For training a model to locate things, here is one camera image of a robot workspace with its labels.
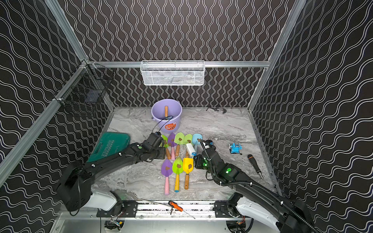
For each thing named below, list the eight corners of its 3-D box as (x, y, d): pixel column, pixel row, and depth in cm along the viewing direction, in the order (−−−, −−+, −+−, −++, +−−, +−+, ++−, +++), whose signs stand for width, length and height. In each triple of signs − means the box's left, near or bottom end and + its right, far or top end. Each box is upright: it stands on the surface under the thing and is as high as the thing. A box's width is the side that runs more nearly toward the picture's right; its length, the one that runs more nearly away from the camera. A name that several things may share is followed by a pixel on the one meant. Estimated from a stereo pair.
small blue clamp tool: (229, 153, 97) (230, 149, 92) (227, 147, 100) (229, 142, 95) (240, 153, 97) (242, 149, 92) (238, 147, 100) (241, 142, 95)
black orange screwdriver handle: (260, 179, 86) (262, 177, 84) (247, 156, 95) (248, 155, 94) (264, 177, 87) (266, 176, 85) (250, 155, 96) (251, 153, 94)
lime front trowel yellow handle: (170, 192, 82) (170, 191, 80) (173, 158, 95) (172, 157, 93) (182, 192, 82) (182, 191, 80) (183, 158, 95) (182, 157, 93)
